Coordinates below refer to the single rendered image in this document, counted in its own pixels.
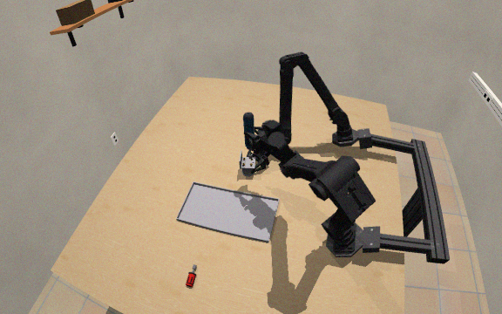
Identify blue electric nut driver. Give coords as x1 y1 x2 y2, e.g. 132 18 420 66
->
243 113 254 159

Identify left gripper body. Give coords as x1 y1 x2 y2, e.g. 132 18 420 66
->
253 131 273 155

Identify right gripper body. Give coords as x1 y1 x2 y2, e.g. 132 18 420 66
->
251 149 269 166

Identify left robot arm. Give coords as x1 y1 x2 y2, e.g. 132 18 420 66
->
260 119 376 253

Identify grey metal bracket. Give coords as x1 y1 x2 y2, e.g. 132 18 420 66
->
239 151 255 169

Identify red-handled nut driver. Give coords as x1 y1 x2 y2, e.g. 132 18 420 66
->
186 264 197 287

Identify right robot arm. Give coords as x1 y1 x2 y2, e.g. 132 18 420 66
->
279 52 353 144

